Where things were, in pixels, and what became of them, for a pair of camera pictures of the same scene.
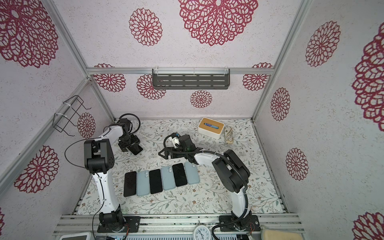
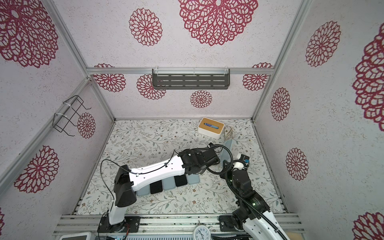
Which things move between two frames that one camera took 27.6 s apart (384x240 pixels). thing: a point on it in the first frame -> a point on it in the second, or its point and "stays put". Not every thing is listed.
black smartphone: [155, 181] stays put
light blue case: [168, 179] stays put
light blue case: [192, 172] stays put
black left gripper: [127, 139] -> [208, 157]
